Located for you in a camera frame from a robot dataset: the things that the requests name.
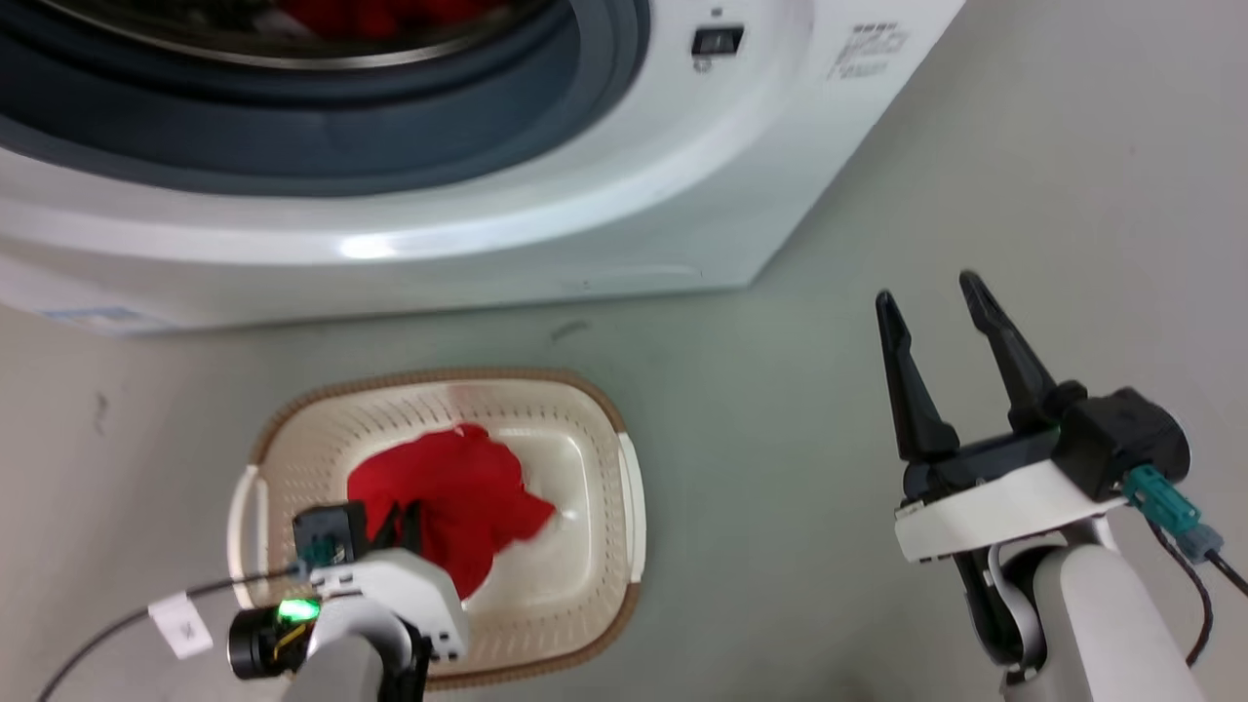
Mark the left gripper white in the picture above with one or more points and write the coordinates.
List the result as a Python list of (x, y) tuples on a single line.
[(409, 585)]

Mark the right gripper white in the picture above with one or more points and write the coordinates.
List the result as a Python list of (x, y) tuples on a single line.
[(994, 502)]

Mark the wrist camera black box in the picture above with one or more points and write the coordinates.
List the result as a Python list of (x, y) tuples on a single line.
[(1121, 439), (330, 536)]

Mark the red clothes in drum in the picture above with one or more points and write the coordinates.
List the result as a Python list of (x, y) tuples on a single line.
[(390, 15)]

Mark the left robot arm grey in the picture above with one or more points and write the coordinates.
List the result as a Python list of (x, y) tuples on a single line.
[(341, 663)]

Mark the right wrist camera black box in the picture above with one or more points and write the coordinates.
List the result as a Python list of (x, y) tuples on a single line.
[(1121, 439)]

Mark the dark grey rubber door gasket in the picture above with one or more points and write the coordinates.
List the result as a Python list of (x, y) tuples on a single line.
[(409, 127)]

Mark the stainless steel drum rim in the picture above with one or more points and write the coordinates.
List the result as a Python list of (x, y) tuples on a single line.
[(195, 44)]

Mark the beige plastic laundry basket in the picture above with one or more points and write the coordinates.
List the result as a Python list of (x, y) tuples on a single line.
[(575, 585)]

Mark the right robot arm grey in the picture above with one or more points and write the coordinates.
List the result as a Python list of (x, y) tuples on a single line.
[(1092, 634)]

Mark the white front-load washing machine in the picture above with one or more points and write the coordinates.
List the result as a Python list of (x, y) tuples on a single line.
[(682, 175)]

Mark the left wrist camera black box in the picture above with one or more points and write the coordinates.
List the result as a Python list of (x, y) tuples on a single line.
[(330, 536)]

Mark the grey printed label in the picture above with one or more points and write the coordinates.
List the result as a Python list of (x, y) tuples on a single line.
[(868, 51)]

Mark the red garment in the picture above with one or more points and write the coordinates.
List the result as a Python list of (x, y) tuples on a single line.
[(468, 497)]

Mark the black door latch slot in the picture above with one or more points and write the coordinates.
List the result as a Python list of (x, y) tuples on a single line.
[(717, 42)]

